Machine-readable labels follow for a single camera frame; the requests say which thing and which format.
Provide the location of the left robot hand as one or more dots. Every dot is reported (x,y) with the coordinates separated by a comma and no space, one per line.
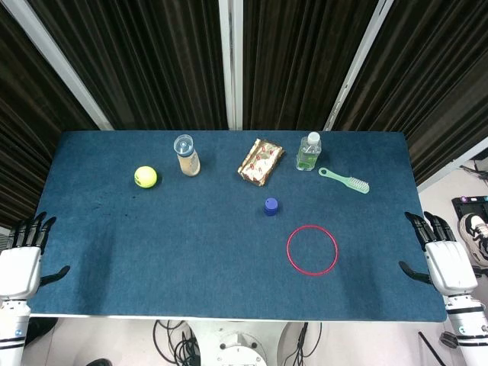
(20,267)

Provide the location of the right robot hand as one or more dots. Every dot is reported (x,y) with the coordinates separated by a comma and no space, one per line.
(450,267)

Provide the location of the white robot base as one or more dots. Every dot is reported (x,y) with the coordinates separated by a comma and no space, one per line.
(238,345)

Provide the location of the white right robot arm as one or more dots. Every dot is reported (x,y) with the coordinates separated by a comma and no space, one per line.
(468,328)

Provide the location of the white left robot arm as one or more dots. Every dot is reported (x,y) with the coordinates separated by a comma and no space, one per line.
(12,331)

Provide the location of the purple cylinder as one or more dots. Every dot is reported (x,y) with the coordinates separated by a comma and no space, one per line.
(271,207)

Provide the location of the white sneaker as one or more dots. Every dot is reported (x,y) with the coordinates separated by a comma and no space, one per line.
(476,236)

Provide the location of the black device with buttons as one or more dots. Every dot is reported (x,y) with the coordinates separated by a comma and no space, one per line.
(467,207)

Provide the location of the light green brush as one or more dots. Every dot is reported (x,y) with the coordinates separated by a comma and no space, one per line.
(345,181)

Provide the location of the yellow tennis ball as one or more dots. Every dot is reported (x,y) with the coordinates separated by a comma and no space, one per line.
(145,177)

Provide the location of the clear bottle with green liquid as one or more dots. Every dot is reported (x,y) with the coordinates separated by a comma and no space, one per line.
(309,153)

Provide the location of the blue table cloth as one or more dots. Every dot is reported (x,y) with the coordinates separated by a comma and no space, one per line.
(213,236)

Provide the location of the clear bottle with beige contents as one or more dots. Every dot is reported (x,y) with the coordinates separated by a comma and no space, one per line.
(187,158)

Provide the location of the gold snack packet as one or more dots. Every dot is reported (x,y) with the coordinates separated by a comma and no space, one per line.
(261,163)

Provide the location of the white panel frame post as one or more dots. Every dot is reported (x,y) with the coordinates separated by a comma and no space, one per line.
(231,65)
(356,65)
(57,63)

